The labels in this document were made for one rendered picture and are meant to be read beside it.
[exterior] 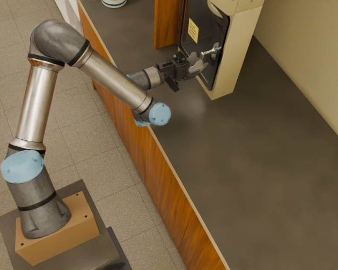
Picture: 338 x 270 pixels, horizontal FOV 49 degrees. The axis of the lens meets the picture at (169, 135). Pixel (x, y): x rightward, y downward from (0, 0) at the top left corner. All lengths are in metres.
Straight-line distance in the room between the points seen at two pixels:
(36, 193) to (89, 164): 1.39
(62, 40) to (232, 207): 0.81
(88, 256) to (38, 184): 0.33
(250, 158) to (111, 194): 1.15
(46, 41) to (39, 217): 0.51
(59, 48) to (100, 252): 0.67
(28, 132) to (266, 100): 1.00
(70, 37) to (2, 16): 2.45
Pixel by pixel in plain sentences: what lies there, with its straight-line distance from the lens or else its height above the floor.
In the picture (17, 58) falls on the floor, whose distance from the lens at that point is 3.17.
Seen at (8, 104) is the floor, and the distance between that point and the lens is 2.89.
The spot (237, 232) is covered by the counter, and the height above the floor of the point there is 0.94.
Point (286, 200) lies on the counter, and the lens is 1.47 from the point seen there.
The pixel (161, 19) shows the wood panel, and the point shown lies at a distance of 1.67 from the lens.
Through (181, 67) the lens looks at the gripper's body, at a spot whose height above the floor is 1.19.
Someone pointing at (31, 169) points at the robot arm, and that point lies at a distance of 1.11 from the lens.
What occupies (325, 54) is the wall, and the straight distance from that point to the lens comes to 1.65.
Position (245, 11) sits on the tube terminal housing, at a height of 1.41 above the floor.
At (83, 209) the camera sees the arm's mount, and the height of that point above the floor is 1.08.
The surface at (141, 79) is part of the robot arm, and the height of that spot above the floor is 1.20.
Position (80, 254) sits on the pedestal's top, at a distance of 1.32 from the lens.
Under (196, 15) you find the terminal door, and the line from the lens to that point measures 1.49.
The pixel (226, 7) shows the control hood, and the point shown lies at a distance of 1.23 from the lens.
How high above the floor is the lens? 2.21
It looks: 59 degrees down
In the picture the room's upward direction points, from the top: 7 degrees clockwise
